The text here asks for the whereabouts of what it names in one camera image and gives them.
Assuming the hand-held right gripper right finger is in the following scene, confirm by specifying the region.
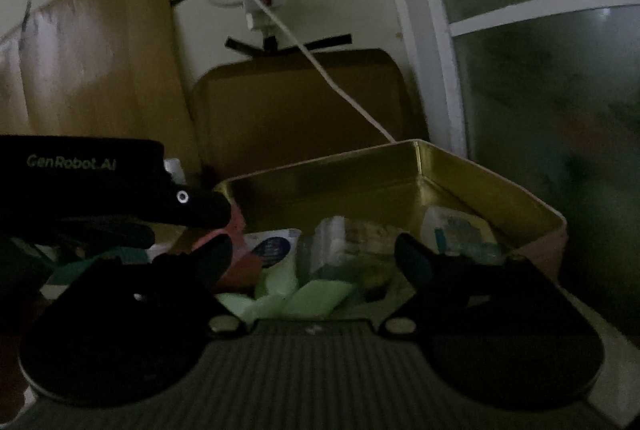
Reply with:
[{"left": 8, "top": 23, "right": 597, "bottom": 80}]
[{"left": 379, "top": 233, "right": 532, "bottom": 337}]

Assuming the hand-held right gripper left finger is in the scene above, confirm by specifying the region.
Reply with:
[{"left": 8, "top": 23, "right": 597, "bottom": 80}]
[{"left": 151, "top": 233, "right": 247, "bottom": 337}]

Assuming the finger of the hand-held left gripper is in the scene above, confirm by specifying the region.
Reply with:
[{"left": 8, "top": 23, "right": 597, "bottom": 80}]
[
  {"left": 145, "top": 183, "right": 234, "bottom": 229},
  {"left": 47, "top": 217, "right": 157, "bottom": 252}
]

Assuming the white packet colourful print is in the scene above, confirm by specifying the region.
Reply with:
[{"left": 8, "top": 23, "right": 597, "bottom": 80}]
[{"left": 421, "top": 205, "right": 502, "bottom": 265}]

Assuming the white tissue packet blue label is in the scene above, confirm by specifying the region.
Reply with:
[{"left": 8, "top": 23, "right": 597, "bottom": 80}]
[{"left": 244, "top": 227, "right": 302, "bottom": 272}]

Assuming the clear plastic case barcode label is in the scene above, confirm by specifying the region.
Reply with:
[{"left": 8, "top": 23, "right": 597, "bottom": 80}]
[{"left": 297, "top": 215, "right": 402, "bottom": 283}]

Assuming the pink macaron print tin box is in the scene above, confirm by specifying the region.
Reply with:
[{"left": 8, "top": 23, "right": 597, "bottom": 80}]
[{"left": 212, "top": 139, "right": 569, "bottom": 293}]

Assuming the teal striped mat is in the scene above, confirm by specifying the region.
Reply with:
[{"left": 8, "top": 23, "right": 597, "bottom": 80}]
[{"left": 47, "top": 249, "right": 128, "bottom": 285}]

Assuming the black tape strip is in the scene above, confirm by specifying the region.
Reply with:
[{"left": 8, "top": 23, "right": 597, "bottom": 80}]
[{"left": 224, "top": 32, "right": 352, "bottom": 55}]

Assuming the white framed glass door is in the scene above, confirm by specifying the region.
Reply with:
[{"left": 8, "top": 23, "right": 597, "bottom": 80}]
[{"left": 369, "top": 0, "right": 640, "bottom": 341}]

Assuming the white cable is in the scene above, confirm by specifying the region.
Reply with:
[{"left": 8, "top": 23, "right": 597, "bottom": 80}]
[{"left": 241, "top": 0, "right": 397, "bottom": 144}]

